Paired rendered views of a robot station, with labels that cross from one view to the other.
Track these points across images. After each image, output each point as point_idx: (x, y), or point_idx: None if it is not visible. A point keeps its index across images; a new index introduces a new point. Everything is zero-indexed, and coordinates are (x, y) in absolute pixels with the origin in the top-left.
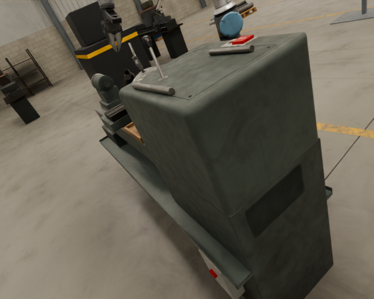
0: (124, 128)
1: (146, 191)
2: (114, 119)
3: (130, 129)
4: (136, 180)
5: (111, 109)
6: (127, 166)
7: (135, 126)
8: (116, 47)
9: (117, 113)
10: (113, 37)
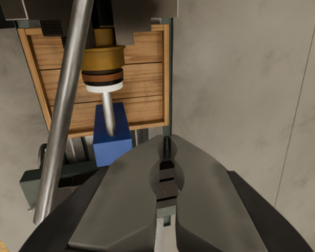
0: (168, 116)
1: (173, 29)
2: (172, 162)
3: (159, 109)
4: (169, 79)
5: (163, 204)
6: (166, 126)
7: (148, 111)
8: (178, 140)
9: (164, 169)
10: (194, 204)
